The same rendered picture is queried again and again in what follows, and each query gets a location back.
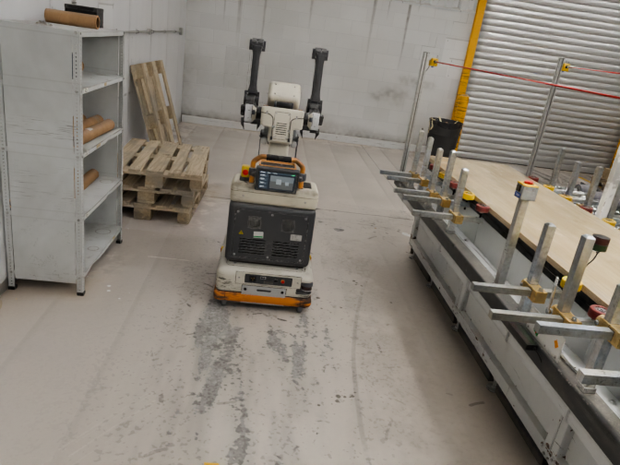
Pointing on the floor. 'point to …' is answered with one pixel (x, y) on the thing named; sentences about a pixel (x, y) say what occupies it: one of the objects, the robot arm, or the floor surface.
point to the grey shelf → (59, 148)
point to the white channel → (610, 188)
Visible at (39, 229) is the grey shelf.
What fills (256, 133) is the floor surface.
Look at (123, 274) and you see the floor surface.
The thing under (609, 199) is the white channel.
